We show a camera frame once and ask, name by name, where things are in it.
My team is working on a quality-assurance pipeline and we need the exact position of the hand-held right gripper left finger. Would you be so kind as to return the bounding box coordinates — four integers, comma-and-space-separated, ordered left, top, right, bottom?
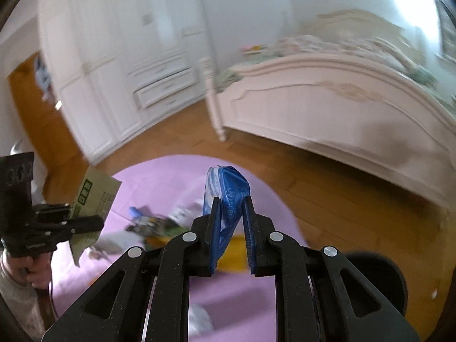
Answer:
43, 197, 223, 342

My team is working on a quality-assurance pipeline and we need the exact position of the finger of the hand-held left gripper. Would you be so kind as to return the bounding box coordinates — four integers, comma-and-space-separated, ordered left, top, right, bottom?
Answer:
59, 215, 105, 239

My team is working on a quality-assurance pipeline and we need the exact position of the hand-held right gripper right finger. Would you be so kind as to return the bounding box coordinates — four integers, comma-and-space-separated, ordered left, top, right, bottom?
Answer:
242, 196, 421, 342

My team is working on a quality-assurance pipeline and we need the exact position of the yellow packet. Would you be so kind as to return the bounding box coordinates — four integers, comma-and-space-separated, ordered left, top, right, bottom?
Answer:
217, 234, 251, 272

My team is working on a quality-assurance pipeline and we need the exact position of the green paper packet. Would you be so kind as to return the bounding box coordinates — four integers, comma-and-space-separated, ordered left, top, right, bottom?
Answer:
69, 166, 122, 267

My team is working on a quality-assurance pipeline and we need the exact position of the blue white plastic packet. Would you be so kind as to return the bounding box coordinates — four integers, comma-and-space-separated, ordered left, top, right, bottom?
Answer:
203, 166, 251, 272

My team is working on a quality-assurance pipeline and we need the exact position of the person's left forearm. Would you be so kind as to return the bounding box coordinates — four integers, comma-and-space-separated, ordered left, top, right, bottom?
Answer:
0, 256, 48, 342

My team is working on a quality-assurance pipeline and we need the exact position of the person's left hand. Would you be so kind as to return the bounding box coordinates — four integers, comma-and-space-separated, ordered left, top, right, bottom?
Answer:
0, 249, 55, 290

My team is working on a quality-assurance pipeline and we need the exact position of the grey crumpled paper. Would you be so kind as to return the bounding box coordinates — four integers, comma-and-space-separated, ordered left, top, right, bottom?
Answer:
89, 233, 125, 260

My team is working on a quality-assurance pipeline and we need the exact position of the white printed wrapper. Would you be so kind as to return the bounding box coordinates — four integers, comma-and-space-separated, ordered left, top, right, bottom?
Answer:
167, 205, 195, 229

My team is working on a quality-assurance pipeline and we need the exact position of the dark snack wrapper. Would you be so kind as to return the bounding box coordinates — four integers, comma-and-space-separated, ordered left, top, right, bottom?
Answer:
125, 215, 168, 239

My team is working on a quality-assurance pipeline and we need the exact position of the white crumpled tissue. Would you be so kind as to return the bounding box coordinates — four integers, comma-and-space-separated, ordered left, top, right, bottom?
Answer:
188, 304, 215, 341

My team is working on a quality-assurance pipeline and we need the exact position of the white carved bed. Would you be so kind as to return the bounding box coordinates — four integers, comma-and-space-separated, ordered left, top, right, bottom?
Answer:
199, 9, 456, 216

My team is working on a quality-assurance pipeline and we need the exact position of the white wardrobe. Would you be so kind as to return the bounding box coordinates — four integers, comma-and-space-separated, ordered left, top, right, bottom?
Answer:
36, 0, 211, 167

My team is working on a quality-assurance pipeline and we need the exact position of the pale green bedsheet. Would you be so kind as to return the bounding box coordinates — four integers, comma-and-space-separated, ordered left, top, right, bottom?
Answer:
215, 65, 247, 94

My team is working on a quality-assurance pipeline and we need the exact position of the floral quilt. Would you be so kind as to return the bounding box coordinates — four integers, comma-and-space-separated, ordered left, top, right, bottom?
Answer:
217, 35, 440, 88

